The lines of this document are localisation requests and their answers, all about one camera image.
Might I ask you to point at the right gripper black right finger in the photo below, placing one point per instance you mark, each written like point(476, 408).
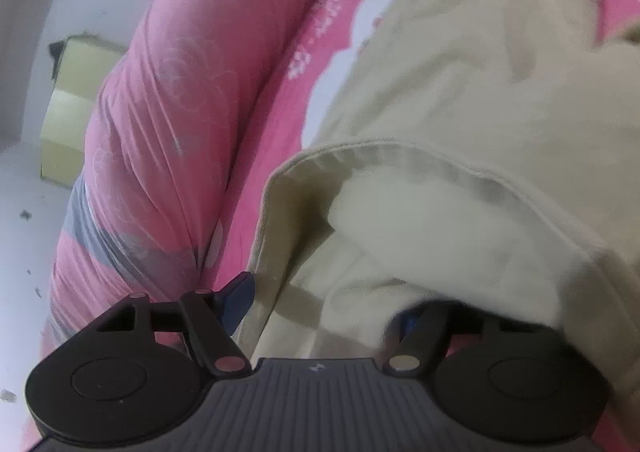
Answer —
point(515, 382)

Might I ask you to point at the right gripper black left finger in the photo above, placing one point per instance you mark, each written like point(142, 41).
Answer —
point(140, 367)

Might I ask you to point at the beige garment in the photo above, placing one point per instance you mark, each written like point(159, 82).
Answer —
point(484, 151)

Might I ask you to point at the pink floral bed sheet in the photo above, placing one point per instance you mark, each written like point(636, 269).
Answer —
point(290, 106)

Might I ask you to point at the pink grey rolled duvet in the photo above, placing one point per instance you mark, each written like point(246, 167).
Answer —
point(159, 149)

